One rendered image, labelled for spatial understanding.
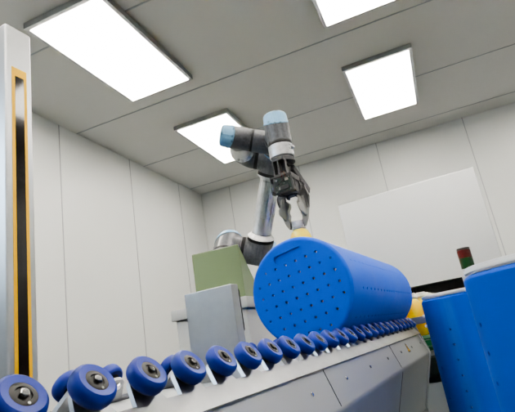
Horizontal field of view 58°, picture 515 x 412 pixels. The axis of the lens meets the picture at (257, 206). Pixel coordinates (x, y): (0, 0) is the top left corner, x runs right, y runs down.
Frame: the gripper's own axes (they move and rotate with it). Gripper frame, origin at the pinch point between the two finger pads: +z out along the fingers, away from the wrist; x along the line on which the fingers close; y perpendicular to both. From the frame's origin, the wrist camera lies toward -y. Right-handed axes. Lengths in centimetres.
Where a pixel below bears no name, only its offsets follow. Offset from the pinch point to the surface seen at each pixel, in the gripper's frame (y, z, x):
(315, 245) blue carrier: 10.7, 9.4, 7.4
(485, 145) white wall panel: -516, -159, 82
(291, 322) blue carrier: 10.9, 27.5, -3.0
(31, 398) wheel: 99, 32, 12
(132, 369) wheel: 87, 31, 11
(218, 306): 55, 24, 3
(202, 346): 55, 30, -1
